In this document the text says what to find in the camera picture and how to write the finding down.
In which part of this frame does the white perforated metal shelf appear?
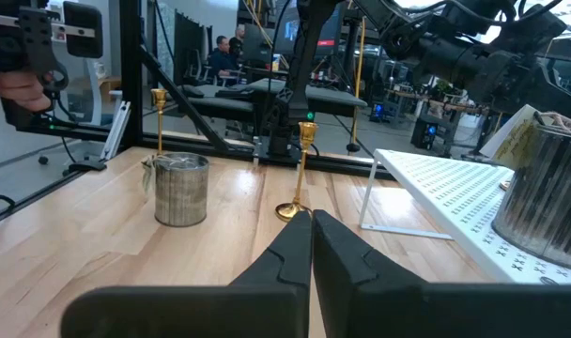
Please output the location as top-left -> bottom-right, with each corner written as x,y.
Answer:
359,148 -> 571,286

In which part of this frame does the black desk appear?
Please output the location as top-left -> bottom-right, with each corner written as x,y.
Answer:
172,77 -> 369,124

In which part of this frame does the black aluminium frame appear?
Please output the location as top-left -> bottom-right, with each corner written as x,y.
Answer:
0,0 -> 402,231

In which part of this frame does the person's hand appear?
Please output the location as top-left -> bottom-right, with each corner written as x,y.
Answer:
0,69 -> 53,113

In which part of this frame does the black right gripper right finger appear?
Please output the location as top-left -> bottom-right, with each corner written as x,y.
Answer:
313,209 -> 571,338

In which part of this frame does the silver candle tin with tag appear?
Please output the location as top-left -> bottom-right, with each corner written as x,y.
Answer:
477,103 -> 571,273
141,151 -> 210,228

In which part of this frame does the yellow pole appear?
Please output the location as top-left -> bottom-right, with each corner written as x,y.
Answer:
346,16 -> 367,155

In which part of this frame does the silver aluminium bar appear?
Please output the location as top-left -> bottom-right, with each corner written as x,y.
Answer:
99,100 -> 132,161

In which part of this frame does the person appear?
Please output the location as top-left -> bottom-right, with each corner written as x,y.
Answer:
227,24 -> 247,55
207,35 -> 243,80

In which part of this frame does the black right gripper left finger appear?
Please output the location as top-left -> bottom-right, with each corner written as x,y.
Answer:
59,209 -> 314,338

